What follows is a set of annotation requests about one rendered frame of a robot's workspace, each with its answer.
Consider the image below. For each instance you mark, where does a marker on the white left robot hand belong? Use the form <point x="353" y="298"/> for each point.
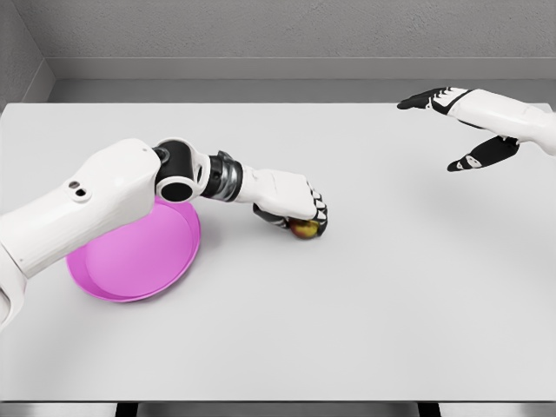
<point x="292" y="193"/>

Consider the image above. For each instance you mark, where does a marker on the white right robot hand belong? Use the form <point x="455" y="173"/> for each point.
<point x="486" y="117"/>

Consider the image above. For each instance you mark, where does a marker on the red yellow apple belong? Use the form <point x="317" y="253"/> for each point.
<point x="303" y="229"/>

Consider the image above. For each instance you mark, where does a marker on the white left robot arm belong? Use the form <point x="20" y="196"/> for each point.
<point x="108" y="191"/>

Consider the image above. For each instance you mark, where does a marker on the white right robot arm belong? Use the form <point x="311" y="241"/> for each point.
<point x="546" y="130"/>

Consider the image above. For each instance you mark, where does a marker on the pink round plate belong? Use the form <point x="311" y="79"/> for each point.
<point x="139" y="252"/>

